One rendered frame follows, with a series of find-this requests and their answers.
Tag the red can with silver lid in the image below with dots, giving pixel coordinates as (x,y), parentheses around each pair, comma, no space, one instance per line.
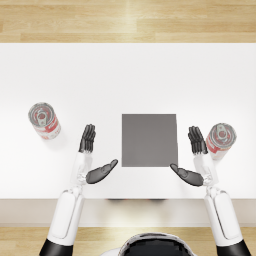
(44,120)
(220,140)

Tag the dark grey square mat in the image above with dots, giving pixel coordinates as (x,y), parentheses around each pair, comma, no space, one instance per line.
(149,140)

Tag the dark round robot body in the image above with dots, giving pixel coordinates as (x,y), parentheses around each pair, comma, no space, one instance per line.
(156,245)

